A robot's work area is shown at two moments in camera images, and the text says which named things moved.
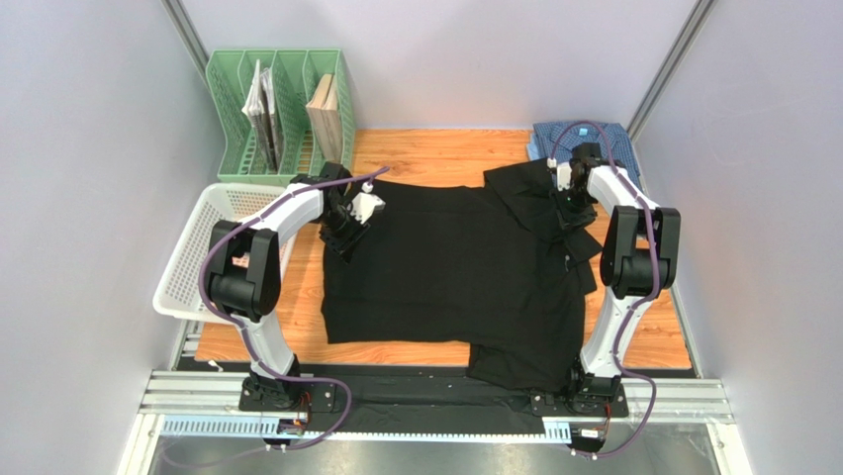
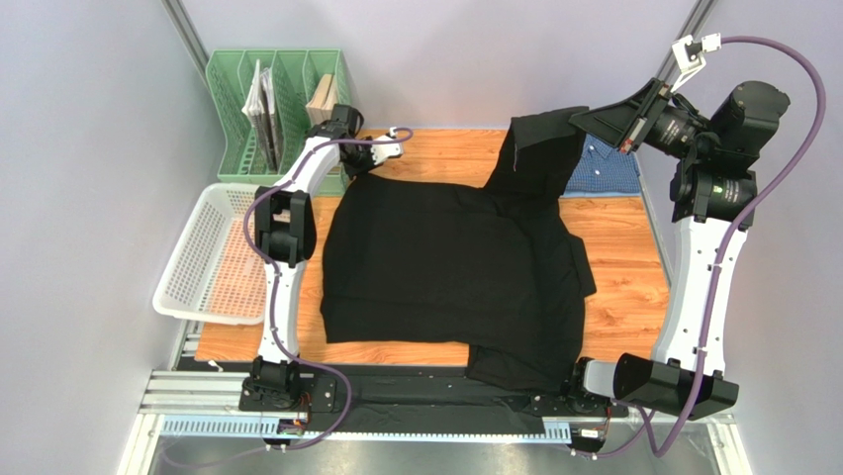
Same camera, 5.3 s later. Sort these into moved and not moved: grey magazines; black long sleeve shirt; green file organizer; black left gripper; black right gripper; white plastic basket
Moved: black right gripper; black left gripper
Not moved: black long sleeve shirt; white plastic basket; green file organizer; grey magazines
